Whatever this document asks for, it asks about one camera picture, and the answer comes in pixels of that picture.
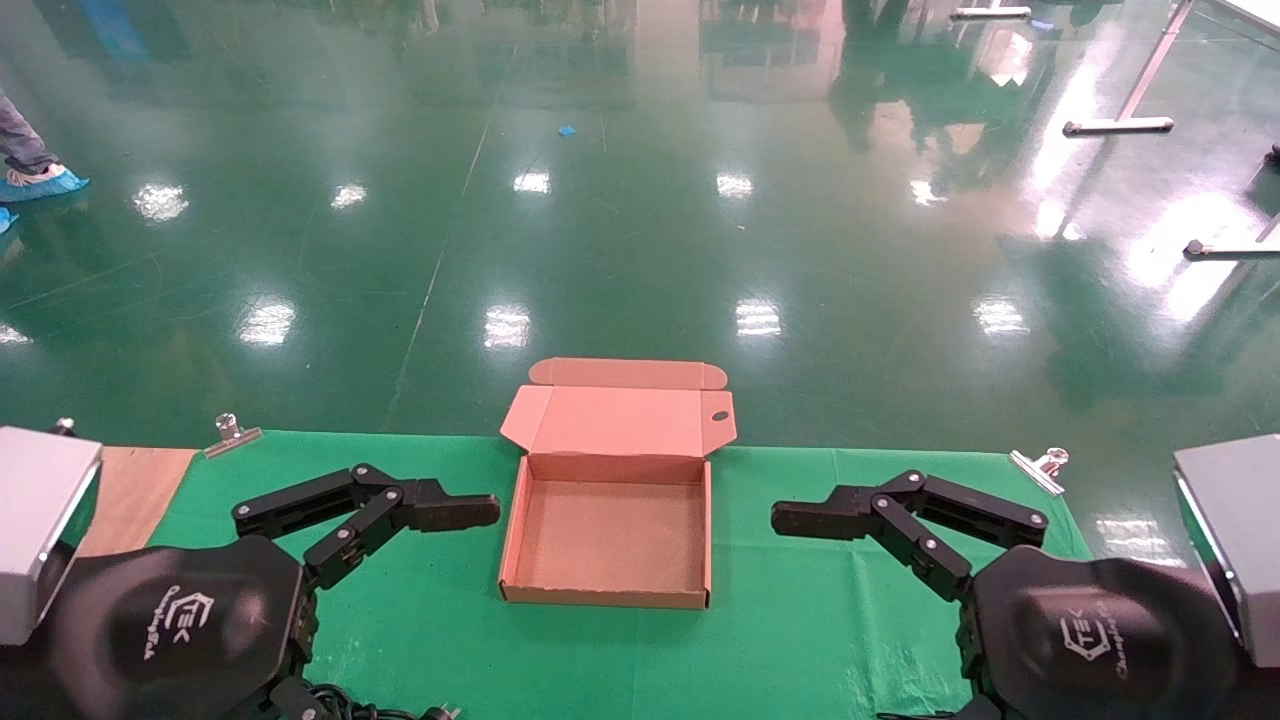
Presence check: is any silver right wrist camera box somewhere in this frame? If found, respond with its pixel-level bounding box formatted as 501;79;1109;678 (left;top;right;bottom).
1172;433;1280;669

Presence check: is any green table cloth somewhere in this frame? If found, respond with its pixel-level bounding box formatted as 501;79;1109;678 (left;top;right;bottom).
150;430;1096;720

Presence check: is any white table leg frame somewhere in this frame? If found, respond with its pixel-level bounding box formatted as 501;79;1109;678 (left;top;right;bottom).
1062;0;1196;138

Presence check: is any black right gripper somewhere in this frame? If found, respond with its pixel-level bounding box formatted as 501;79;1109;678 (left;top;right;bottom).
772;470;1246;720

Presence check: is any open brown cardboard box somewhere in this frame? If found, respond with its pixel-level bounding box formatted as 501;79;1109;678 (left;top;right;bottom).
498;357;739;611

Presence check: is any silver binder clip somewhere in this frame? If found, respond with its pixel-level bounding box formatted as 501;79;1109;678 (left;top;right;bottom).
203;412;264;459
1008;447;1071;498

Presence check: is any grey trouser leg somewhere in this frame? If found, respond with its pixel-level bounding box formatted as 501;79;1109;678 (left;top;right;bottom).
0;90;61;176

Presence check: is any black power cord with plug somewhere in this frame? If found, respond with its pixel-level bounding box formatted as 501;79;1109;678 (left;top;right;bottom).
318;685;463;720

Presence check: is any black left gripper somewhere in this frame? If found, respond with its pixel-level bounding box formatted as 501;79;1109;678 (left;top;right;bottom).
45;463;501;720

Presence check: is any white background table top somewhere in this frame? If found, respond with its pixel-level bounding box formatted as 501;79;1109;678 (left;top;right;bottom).
1205;0;1280;39

